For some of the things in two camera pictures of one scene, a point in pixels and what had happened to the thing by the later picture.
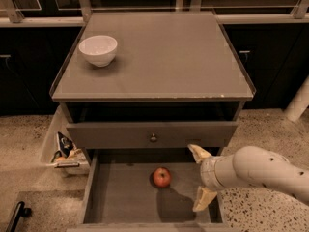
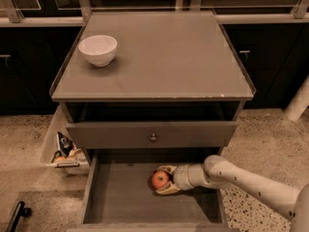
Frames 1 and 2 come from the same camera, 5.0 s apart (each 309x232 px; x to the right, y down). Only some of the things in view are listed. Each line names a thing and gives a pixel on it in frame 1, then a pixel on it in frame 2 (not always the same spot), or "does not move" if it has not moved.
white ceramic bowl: (98, 50) does not move
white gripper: (208, 172) -> (182, 178)
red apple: (161, 177) does not move
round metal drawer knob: (153, 138) does not move
